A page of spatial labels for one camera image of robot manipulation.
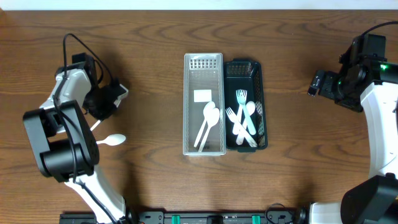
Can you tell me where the white plastic spoon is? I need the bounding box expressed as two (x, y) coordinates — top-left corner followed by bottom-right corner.
(236, 101), (255, 146)

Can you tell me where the mint green plastic fork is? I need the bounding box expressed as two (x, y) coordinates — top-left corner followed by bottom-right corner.
(236, 89), (256, 135)

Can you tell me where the white utensil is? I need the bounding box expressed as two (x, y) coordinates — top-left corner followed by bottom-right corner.
(225, 107), (257, 147)

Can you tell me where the white plastic fork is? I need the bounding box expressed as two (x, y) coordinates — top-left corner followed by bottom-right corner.
(233, 89), (247, 135)

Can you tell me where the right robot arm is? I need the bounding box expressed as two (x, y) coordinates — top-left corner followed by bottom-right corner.
(307, 34), (397, 223)

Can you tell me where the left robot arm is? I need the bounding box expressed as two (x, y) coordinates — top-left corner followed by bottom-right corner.
(23, 53), (136, 223)

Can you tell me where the dark green mesh basket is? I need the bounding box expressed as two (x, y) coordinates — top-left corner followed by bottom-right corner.
(224, 59), (268, 152)

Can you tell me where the white label in basket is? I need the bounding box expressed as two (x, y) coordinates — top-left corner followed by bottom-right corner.
(193, 90), (212, 103)

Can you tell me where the clear plastic mesh basket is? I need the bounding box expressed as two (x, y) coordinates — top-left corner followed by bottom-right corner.
(183, 53), (226, 157)

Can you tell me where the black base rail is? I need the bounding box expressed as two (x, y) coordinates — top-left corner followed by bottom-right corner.
(58, 202), (312, 224)

